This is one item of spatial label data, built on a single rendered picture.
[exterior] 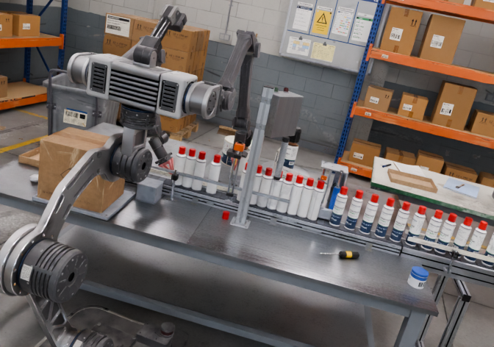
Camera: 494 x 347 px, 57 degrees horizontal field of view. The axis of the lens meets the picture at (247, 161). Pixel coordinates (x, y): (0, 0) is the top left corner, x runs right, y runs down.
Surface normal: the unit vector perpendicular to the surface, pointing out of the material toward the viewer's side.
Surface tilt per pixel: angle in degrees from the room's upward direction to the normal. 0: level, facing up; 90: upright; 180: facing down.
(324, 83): 90
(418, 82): 90
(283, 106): 90
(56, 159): 90
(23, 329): 0
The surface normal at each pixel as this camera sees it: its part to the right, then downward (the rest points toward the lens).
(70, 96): 0.02, 0.39
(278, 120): 0.69, 0.36
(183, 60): -0.19, 0.29
